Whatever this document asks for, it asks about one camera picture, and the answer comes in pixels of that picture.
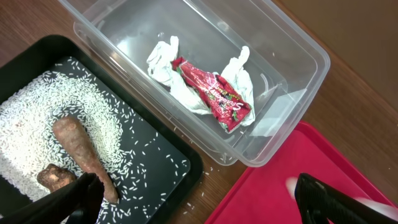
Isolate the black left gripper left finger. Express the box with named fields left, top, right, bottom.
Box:
left=1, top=173, right=104, bottom=224

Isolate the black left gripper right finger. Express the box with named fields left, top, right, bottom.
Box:
left=294, top=173, right=397, bottom=224

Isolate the brown food scrap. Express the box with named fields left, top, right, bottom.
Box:
left=37, top=164, right=76, bottom=192

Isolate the red plastic tray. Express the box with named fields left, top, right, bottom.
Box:
left=207, top=122, right=393, bottom=224

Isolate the brown root vegetable piece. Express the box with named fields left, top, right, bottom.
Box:
left=52, top=116, right=119, bottom=204

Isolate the white rice pile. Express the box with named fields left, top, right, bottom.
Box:
left=0, top=57, right=190, bottom=223

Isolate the red snack wrapper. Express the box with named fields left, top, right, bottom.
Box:
left=172, top=57, right=252, bottom=133

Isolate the black waste tray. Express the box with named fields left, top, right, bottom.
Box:
left=1, top=35, right=203, bottom=223

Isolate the clear plastic waste bin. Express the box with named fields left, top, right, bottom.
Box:
left=63, top=0, right=330, bottom=167

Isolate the white crumpled tissue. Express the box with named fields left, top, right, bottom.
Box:
left=147, top=36, right=256, bottom=126

